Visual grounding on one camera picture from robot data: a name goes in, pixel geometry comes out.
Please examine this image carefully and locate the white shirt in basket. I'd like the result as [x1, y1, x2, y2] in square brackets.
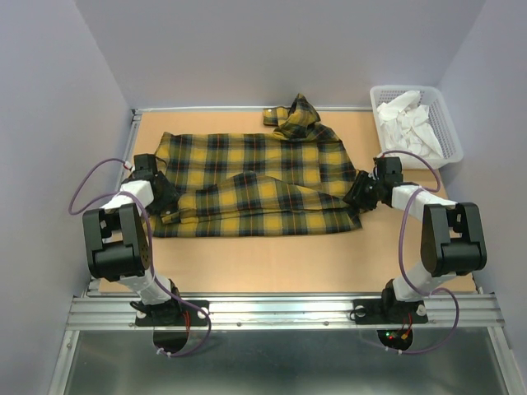
[376, 91, 444, 159]

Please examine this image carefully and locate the aluminium mounting rail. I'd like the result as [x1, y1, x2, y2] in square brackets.
[66, 293, 505, 331]

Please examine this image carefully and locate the yellow plaid long sleeve shirt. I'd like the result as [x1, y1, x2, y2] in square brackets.
[150, 95, 361, 238]

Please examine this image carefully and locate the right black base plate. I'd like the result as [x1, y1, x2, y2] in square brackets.
[349, 298, 428, 325]

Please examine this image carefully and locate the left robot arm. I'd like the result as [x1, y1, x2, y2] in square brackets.
[82, 154, 189, 327]

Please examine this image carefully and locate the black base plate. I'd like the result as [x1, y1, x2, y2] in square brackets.
[130, 300, 208, 328]
[349, 298, 428, 325]

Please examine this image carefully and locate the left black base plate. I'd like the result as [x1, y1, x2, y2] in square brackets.
[130, 300, 208, 328]

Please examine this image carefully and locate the white plastic laundry basket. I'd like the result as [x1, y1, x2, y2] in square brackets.
[370, 85, 464, 170]

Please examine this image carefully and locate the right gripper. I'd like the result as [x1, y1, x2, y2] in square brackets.
[341, 170, 384, 210]

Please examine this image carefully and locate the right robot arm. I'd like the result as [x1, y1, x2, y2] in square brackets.
[343, 150, 487, 324]

